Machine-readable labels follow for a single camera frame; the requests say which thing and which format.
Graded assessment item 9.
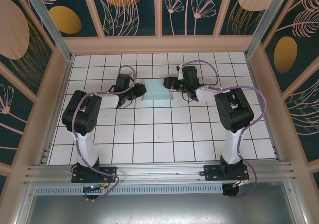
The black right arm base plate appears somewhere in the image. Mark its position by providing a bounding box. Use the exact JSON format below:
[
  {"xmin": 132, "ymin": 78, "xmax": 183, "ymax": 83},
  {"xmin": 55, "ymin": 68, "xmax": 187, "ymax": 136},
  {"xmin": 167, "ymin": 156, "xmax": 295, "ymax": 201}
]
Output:
[{"xmin": 203, "ymin": 164, "xmax": 250, "ymax": 182}]

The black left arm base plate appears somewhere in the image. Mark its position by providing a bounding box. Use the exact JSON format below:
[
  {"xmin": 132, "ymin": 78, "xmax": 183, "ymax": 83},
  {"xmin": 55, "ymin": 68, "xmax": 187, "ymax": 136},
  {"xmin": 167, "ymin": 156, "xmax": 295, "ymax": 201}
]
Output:
[{"xmin": 71, "ymin": 166, "xmax": 118, "ymax": 184}]

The long aluminium base rail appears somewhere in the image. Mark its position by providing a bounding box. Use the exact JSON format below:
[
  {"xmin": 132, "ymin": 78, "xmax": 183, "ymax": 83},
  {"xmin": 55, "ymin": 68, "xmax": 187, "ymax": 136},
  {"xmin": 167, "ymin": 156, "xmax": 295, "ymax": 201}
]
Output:
[{"xmin": 23, "ymin": 161, "xmax": 297, "ymax": 185}]

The red yellow wire connector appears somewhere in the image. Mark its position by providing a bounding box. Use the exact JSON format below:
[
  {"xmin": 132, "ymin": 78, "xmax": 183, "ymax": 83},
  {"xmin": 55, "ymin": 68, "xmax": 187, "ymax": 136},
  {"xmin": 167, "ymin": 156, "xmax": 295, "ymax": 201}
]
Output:
[{"xmin": 231, "ymin": 178, "xmax": 250, "ymax": 189}]

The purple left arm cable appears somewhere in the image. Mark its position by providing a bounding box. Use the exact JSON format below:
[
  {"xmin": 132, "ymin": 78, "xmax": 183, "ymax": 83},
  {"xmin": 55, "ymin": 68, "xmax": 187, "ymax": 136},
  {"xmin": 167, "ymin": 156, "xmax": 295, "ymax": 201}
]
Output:
[{"xmin": 71, "ymin": 64, "xmax": 137, "ymax": 202}]

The slotted grey cable duct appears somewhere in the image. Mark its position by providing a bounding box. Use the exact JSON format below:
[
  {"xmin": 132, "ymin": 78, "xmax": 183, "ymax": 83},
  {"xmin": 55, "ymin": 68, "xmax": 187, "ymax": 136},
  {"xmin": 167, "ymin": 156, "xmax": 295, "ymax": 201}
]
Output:
[{"xmin": 34, "ymin": 183, "xmax": 224, "ymax": 195}]

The small circuit board with wires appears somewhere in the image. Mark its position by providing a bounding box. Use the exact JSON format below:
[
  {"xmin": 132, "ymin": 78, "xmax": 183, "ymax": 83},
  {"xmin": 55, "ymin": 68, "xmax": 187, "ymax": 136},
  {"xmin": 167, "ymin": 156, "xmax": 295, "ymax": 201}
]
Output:
[{"xmin": 83, "ymin": 184, "xmax": 106, "ymax": 193}]

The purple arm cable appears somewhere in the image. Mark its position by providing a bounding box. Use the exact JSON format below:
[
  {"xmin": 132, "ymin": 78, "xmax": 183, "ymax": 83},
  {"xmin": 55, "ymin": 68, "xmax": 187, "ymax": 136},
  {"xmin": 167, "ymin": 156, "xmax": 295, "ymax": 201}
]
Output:
[
  {"xmin": 71, "ymin": 64, "xmax": 137, "ymax": 202},
  {"xmin": 178, "ymin": 59, "xmax": 266, "ymax": 200}
]

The light blue cloth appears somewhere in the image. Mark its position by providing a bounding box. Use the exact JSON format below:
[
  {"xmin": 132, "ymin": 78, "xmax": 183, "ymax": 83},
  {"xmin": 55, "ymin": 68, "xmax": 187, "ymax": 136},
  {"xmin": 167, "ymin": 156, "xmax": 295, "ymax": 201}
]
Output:
[{"xmin": 141, "ymin": 78, "xmax": 175, "ymax": 102}]

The aluminium corner post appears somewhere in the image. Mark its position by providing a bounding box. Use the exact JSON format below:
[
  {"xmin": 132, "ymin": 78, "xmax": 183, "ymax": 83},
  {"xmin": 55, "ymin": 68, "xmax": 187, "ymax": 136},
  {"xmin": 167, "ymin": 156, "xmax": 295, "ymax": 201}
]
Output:
[
  {"xmin": 21, "ymin": 0, "xmax": 75, "ymax": 62},
  {"xmin": 244, "ymin": 0, "xmax": 293, "ymax": 58}
]

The aluminium side rail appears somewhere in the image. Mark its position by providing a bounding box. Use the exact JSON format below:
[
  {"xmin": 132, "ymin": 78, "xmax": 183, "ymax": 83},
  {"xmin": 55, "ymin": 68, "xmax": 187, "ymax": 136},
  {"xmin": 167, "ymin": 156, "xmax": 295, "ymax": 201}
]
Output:
[
  {"xmin": 245, "ymin": 56, "xmax": 285, "ymax": 163},
  {"xmin": 37, "ymin": 56, "xmax": 75, "ymax": 166}
]

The grey metal sheet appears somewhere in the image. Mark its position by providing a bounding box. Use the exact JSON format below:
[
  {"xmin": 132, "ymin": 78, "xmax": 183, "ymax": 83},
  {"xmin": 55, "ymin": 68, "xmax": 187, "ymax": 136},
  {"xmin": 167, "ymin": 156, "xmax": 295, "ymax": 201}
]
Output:
[{"xmin": 14, "ymin": 181, "xmax": 307, "ymax": 224}]

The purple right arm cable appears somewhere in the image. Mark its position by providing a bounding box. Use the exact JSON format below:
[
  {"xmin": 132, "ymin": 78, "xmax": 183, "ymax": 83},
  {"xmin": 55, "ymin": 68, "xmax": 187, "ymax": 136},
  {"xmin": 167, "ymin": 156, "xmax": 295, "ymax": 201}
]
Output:
[{"xmin": 178, "ymin": 59, "xmax": 266, "ymax": 200}]

